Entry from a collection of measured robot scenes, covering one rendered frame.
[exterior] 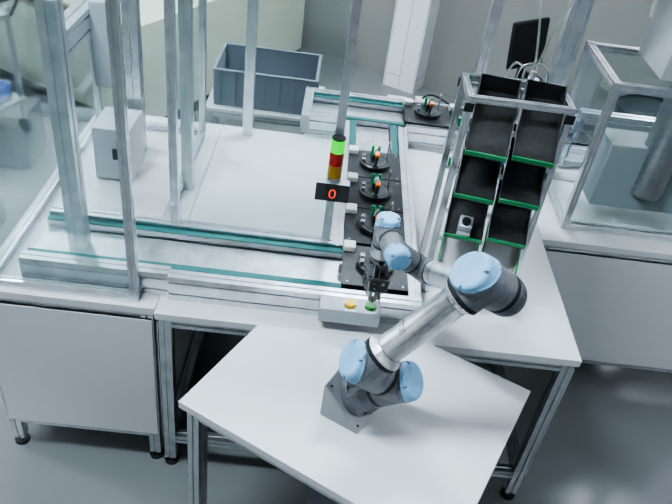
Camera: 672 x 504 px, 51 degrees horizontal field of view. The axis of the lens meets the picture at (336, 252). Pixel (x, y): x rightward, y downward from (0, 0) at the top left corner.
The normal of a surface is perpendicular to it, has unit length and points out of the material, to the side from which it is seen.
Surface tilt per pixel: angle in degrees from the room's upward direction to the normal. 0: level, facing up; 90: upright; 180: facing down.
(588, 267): 90
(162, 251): 0
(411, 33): 90
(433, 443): 0
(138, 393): 90
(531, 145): 25
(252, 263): 0
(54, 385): 90
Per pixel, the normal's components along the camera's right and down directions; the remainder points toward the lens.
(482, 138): 0.01, -0.47
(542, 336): 0.11, -0.79
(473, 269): -0.61, -0.52
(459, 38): -0.50, 0.48
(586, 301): -0.04, 0.60
